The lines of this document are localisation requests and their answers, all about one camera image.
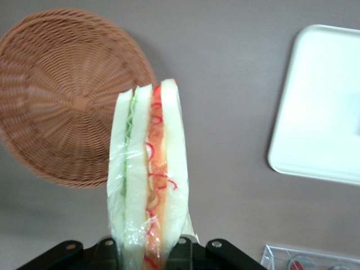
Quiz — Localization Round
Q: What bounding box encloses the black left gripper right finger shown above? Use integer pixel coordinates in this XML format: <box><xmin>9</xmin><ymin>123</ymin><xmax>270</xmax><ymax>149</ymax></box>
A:
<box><xmin>168</xmin><ymin>235</ymin><xmax>263</xmax><ymax>270</ymax></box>

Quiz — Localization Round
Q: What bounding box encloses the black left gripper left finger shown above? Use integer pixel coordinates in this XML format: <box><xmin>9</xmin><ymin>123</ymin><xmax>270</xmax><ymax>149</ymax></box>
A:
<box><xmin>19</xmin><ymin>237</ymin><xmax>125</xmax><ymax>270</ymax></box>

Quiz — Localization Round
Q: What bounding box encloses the triangle sandwich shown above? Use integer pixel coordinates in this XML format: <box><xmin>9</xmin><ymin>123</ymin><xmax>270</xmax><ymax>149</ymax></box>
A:
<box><xmin>106</xmin><ymin>78</ymin><xmax>201</xmax><ymax>270</ymax></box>

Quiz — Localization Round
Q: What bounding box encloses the round brown wicker basket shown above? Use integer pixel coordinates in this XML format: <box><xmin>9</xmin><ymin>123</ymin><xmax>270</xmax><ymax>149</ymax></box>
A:
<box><xmin>0</xmin><ymin>8</ymin><xmax>158</xmax><ymax>189</ymax></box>

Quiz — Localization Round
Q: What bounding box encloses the beige plastic tray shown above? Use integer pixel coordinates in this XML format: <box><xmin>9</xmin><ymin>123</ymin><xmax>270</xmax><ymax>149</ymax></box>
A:
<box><xmin>267</xmin><ymin>24</ymin><xmax>360</xmax><ymax>187</ymax></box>

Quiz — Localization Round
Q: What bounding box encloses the clear acrylic bottle rack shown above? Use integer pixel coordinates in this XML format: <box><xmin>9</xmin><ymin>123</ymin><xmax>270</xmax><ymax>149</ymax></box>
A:
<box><xmin>259</xmin><ymin>244</ymin><xmax>360</xmax><ymax>270</ymax></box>

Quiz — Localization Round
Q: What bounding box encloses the red cola bottle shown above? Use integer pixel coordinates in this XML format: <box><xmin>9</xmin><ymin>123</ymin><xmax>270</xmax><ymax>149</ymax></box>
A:
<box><xmin>287</xmin><ymin>254</ymin><xmax>316</xmax><ymax>270</ymax></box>

